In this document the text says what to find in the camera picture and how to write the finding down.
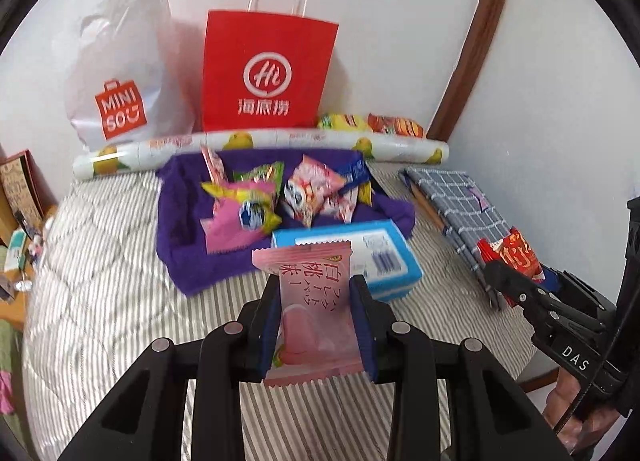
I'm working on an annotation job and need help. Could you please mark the red orange chip bag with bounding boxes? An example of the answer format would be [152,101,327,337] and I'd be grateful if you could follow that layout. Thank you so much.
[367,114,426,138]

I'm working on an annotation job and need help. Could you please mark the small blue snack packet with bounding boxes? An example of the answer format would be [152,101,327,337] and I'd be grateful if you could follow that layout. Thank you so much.
[336,151,373,204]

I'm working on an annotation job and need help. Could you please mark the pink peach snack packet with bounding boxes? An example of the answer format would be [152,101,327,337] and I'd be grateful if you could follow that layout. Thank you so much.
[251,237,368,389]

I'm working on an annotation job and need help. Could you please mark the striped quilted pad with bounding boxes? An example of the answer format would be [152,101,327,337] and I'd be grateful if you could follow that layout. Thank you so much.
[20,161,538,461]

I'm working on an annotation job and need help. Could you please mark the brown wooden door frame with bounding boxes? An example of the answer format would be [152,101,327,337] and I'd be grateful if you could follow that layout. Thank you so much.
[429,0,518,139]

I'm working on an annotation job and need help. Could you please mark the blue white box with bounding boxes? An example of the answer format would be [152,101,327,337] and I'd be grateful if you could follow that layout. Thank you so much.
[271,220,423,302]

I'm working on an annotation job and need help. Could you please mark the purple towel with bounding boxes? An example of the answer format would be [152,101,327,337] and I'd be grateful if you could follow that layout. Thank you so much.
[155,148,416,297]

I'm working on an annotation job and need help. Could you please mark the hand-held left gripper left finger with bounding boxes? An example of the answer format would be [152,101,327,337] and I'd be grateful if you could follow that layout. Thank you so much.
[57,273,281,461]

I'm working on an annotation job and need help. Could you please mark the white plastic shopping bag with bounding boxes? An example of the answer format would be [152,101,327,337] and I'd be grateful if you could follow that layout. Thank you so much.
[64,0,198,151]

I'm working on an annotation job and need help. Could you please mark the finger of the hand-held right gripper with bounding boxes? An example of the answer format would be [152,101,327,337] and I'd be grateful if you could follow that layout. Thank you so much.
[540,266,616,314]
[482,258,556,327]

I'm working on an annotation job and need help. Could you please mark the lemon print paper roll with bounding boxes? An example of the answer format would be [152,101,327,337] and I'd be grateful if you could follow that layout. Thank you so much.
[72,128,450,182]

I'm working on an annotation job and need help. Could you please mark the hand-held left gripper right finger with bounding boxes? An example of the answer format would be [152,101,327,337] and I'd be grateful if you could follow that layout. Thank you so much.
[349,273,573,461]

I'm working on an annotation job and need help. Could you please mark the person's right hand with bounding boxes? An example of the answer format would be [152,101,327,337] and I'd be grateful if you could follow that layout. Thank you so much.
[545,368,608,447]

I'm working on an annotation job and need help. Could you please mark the pink yellow snack packet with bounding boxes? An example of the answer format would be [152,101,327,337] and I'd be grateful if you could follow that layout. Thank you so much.
[200,180,282,254]

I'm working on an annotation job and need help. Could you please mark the yellow chip bag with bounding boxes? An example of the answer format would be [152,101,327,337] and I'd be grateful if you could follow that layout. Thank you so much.
[317,112,373,133]

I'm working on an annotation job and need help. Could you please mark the red paper shopping bag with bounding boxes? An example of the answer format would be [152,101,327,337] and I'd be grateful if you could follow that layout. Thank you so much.
[201,0,340,133]

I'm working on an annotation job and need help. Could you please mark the patterned brown book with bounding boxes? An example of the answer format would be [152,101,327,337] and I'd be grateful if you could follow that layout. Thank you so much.
[0,150,56,237]

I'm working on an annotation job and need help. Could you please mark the grey plaid folded cloth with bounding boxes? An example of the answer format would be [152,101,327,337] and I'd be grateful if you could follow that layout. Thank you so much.
[404,166,541,309]

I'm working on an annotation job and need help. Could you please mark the green blanket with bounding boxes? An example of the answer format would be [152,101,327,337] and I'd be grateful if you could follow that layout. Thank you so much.
[0,318,25,377]

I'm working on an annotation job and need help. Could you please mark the teal white box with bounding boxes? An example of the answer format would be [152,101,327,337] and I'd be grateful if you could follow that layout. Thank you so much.
[4,231,28,272]

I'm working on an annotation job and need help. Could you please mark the pink cloth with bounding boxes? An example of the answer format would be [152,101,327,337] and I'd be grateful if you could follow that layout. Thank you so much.
[0,371,16,414]

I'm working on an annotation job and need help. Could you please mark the wooden nightstand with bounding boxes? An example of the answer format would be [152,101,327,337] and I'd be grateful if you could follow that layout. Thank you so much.
[0,206,58,332]

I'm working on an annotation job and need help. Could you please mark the green snack packet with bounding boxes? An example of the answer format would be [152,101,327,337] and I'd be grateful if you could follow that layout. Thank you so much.
[231,161,285,197]

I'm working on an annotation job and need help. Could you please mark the thin wooden board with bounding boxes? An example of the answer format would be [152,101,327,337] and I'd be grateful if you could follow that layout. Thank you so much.
[410,181,446,231]

